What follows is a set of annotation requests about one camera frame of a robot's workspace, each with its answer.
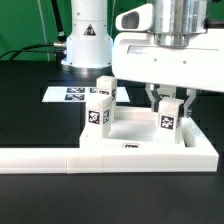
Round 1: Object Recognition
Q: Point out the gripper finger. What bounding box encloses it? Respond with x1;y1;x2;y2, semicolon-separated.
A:
145;83;161;112
181;88;199;118

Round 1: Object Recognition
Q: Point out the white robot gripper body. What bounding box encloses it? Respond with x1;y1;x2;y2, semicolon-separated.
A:
112;3;224;92

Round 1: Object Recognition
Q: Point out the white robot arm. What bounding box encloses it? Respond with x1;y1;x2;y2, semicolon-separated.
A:
62;0;224;95

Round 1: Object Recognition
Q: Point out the white L-shaped obstacle fence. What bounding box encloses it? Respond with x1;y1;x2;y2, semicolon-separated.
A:
0;118;219;174

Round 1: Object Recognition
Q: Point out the white marker sheet with tags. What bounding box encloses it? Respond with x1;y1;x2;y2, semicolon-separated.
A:
41;86;131;103

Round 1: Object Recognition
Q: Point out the black cable bundle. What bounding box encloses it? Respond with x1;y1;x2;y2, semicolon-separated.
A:
0;0;69;62

